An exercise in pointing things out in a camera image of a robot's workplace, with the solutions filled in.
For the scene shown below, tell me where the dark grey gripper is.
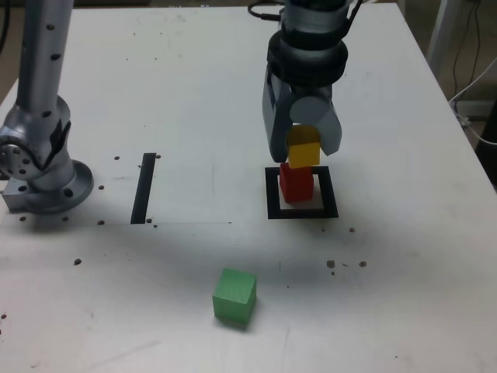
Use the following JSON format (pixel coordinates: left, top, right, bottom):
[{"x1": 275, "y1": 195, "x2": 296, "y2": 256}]
[{"x1": 261, "y1": 71, "x2": 343, "y2": 164}]

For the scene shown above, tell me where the yellow cube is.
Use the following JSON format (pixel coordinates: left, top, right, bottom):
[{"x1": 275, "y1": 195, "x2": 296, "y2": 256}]
[{"x1": 286, "y1": 124, "x2": 322, "y2": 169}]

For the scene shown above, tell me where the red cube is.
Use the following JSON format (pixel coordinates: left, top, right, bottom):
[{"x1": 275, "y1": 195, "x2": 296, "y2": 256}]
[{"x1": 279, "y1": 162, "x2": 315, "y2": 204}]

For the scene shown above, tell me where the green cube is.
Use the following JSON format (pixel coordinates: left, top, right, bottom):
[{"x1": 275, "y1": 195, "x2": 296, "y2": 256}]
[{"x1": 211, "y1": 267, "x2": 258, "y2": 323}]

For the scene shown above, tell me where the black tape square outline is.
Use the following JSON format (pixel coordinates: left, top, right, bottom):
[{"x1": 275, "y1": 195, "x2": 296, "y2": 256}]
[{"x1": 265, "y1": 166, "x2": 339, "y2": 221}]

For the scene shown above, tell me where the black tape strip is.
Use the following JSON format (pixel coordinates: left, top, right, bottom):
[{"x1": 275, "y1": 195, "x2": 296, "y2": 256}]
[{"x1": 130, "y1": 152, "x2": 157, "y2": 225}]

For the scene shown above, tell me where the white metal frame leg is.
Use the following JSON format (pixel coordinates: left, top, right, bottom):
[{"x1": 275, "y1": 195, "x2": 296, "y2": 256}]
[{"x1": 426, "y1": 0, "x2": 454, "y2": 60}]

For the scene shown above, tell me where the white cable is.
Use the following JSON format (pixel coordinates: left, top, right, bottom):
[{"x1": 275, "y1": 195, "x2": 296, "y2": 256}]
[{"x1": 448, "y1": 57, "x2": 497, "y2": 145}]

